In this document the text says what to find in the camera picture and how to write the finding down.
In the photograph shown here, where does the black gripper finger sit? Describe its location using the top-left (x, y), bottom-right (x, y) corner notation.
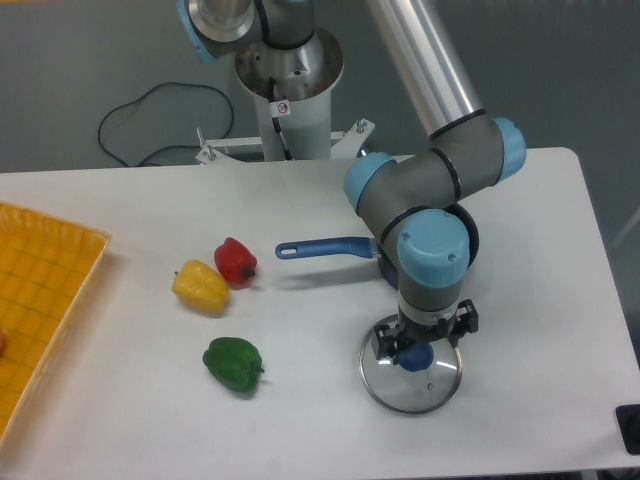
top-left (445, 299), bottom-right (479, 348)
top-left (373, 323), bottom-right (408, 361)

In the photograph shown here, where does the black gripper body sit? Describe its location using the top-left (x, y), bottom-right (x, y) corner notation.
top-left (397, 312), bottom-right (455, 352)

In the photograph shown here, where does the glass lid blue knob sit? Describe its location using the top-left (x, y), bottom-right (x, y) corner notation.
top-left (359, 315), bottom-right (462, 415)

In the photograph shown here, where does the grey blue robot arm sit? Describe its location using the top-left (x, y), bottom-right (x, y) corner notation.
top-left (178, 1), bottom-right (526, 362)

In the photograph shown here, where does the green bell pepper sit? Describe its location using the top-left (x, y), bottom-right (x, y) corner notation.
top-left (202, 337), bottom-right (265, 395)

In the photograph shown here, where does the red bell pepper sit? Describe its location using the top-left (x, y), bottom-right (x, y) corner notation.
top-left (213, 237), bottom-right (258, 286)

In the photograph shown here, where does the black box at edge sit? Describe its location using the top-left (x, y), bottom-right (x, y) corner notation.
top-left (615, 404), bottom-right (640, 455)

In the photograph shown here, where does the yellow bell pepper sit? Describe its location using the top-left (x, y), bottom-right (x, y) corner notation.
top-left (172, 259), bottom-right (230, 315)

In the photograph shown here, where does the yellow woven basket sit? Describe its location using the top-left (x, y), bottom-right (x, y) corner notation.
top-left (1, 201), bottom-right (111, 440)

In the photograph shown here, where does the dark pot blue handle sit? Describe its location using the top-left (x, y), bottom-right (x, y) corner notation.
top-left (275, 204), bottom-right (480, 288)

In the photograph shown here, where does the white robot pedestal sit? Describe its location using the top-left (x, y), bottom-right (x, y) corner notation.
top-left (197, 26), bottom-right (375, 163)

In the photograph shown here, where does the black floor cable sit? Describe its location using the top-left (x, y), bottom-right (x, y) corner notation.
top-left (97, 81), bottom-right (235, 168)

